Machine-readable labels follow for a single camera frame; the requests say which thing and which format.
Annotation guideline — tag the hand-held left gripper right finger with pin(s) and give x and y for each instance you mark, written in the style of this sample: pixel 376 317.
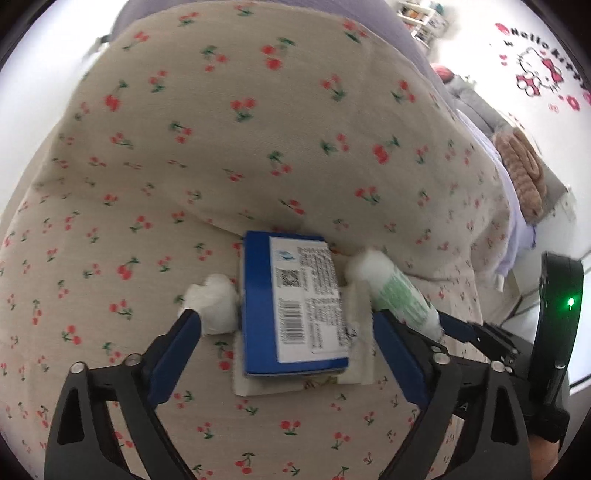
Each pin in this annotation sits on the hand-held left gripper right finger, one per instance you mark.
pixel 397 360

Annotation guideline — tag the cartoon cat wall sticker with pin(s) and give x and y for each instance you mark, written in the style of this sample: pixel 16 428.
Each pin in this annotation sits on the cartoon cat wall sticker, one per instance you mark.
pixel 535 69

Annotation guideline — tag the grey cloth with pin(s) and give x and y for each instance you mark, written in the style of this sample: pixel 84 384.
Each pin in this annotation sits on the grey cloth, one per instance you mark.
pixel 475 104

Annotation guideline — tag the large white sausage-shaped packet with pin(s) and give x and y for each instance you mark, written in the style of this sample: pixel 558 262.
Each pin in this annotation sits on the large white sausage-shaped packet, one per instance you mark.
pixel 401 297

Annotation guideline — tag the cherry print bedsheet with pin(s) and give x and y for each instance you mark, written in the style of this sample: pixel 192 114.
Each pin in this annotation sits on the cherry print bedsheet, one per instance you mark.
pixel 92 300

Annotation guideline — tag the person's right forearm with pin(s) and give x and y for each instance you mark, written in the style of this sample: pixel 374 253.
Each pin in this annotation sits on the person's right forearm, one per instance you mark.
pixel 542 461

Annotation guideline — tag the white storage shelf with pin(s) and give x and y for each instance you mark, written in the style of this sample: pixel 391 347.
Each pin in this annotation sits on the white storage shelf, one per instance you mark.
pixel 425 18

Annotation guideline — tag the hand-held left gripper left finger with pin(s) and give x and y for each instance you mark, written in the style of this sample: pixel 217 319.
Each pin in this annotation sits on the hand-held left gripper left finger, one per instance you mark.
pixel 180 341

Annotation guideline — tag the blue box with white label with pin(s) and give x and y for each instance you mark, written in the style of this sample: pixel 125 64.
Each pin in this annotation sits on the blue box with white label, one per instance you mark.
pixel 263 323

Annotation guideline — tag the crumpled white tissue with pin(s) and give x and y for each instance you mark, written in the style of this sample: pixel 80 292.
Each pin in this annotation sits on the crumpled white tissue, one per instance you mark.
pixel 214 304

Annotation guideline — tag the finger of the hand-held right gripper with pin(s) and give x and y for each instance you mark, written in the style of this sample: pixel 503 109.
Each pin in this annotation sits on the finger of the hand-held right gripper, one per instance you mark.
pixel 457 328

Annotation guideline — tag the cherry print pillow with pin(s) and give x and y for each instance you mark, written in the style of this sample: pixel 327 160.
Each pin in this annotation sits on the cherry print pillow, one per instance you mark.
pixel 231 138

